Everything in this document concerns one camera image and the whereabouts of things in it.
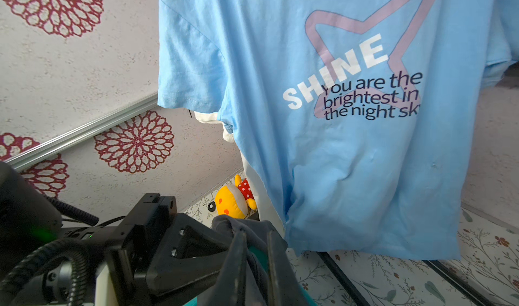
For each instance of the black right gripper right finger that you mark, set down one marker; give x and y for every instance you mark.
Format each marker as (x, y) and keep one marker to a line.
(283, 288)

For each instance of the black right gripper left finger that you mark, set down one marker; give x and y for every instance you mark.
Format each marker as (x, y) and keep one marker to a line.
(230, 287)

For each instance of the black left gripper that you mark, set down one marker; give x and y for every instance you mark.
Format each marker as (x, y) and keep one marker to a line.
(158, 256)

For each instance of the light blue t-shirt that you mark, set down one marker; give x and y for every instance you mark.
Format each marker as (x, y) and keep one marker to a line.
(357, 115)

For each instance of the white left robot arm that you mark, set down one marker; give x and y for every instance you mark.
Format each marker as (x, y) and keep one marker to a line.
(32, 222)

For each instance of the teal perforated tray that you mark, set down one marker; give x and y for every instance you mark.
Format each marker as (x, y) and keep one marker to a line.
(263, 260)

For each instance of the yellow plush toy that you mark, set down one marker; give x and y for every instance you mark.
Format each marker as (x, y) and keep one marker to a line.
(235, 200)

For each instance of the black clothes rack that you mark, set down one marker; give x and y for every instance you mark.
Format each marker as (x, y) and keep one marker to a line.
(378, 280)

